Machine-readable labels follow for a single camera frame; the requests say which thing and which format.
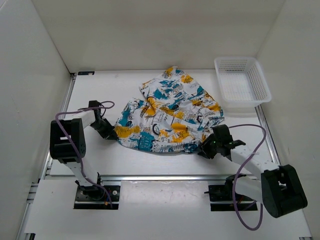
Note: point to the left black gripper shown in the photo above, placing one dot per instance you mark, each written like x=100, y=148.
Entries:
x=110, y=134

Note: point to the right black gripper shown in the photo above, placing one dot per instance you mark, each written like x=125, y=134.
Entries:
x=204, y=149

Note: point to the colourful printed shorts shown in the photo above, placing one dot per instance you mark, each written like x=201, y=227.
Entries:
x=175, y=116

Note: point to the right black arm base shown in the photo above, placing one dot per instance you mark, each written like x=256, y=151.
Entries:
x=221, y=200

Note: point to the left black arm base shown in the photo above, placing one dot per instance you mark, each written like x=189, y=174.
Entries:
x=94, y=198

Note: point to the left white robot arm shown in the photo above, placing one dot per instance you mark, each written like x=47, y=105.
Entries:
x=68, y=145

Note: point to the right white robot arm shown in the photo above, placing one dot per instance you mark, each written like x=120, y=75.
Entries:
x=277, y=187

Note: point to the black corner label plate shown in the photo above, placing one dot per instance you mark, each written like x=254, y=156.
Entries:
x=86, y=73

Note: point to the white plastic mesh basket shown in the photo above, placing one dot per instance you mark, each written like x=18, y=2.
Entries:
x=242, y=83

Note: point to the front aluminium rail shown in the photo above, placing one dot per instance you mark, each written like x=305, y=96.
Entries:
x=183, y=177

